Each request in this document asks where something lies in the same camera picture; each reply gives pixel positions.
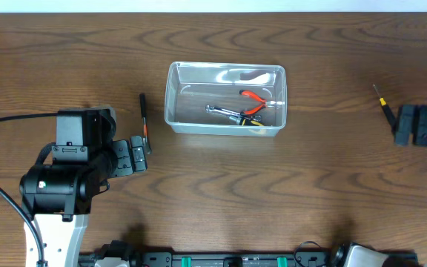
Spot black orange scraper tool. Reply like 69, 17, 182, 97
139, 93, 152, 154

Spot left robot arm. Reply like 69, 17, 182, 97
19, 106, 150, 266

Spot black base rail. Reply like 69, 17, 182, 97
76, 241, 419, 267

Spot red black pliers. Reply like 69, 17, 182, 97
239, 90, 285, 116

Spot black yellow precision screwdriver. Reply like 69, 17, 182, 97
372, 84, 396, 130

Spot stubby yellow black screwdriver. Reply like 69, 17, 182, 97
228, 116, 263, 127

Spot clear plastic container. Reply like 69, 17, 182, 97
165, 62, 288, 137

